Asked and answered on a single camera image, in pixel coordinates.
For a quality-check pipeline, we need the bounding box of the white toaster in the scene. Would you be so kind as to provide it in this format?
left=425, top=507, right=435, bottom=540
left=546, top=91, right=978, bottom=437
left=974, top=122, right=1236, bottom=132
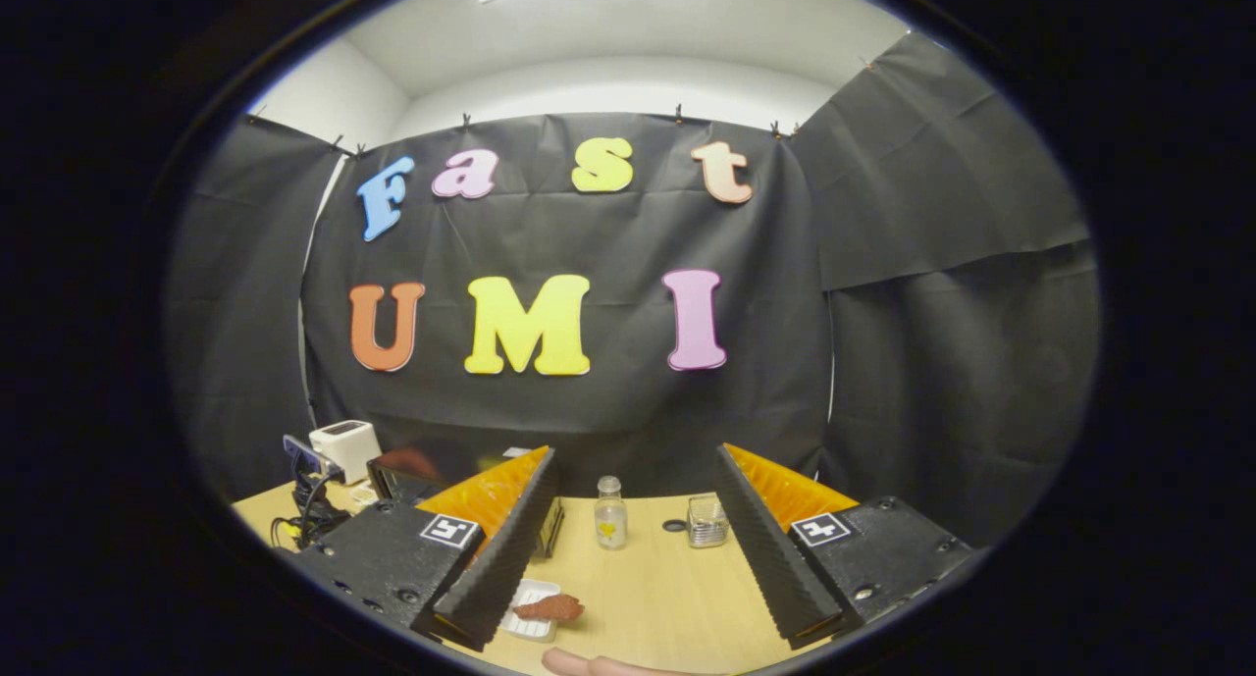
left=309, top=420, right=382, bottom=486

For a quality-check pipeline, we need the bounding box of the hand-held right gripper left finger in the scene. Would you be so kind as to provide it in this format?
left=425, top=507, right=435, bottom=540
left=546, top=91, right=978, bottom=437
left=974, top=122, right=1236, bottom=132
left=294, top=446, right=562, bottom=652

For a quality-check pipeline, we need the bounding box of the clear drink bottle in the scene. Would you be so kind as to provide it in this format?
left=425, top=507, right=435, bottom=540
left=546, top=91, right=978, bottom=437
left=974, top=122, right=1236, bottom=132
left=594, top=476, right=629, bottom=550

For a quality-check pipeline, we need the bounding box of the black electric oven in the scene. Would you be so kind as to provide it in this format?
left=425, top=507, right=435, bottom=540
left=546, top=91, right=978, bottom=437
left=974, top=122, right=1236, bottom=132
left=368, top=445, right=566, bottom=559

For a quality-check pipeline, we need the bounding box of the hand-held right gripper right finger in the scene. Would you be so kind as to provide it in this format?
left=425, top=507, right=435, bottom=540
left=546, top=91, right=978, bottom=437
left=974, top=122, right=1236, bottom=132
left=713, top=443, right=974, bottom=650

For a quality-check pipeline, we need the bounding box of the white ribbed dish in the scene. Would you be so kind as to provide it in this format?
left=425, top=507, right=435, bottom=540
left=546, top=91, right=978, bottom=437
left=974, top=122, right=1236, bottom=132
left=500, top=578, right=562, bottom=643

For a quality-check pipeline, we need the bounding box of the brown meat piece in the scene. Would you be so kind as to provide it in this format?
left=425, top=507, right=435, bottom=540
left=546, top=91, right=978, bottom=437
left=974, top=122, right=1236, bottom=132
left=512, top=594, right=586, bottom=624

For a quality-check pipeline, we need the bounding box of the wire mesh holder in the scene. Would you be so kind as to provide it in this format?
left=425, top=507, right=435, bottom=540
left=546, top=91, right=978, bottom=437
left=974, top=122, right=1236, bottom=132
left=687, top=494, right=730, bottom=548

